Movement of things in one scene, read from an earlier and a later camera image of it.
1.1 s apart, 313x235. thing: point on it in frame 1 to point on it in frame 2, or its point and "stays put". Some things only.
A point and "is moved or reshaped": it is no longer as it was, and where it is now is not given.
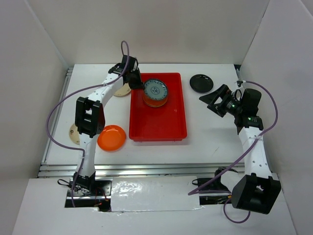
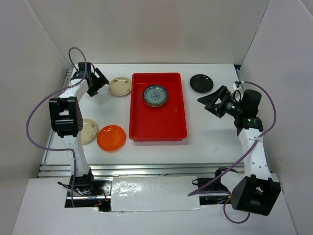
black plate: (201, 83) stays put
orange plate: (111, 138) stays put
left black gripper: (139, 84) to (101, 81)
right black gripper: (210, 99) stays put
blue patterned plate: (155, 89) is moved or reshaped
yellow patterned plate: (155, 106) stays put
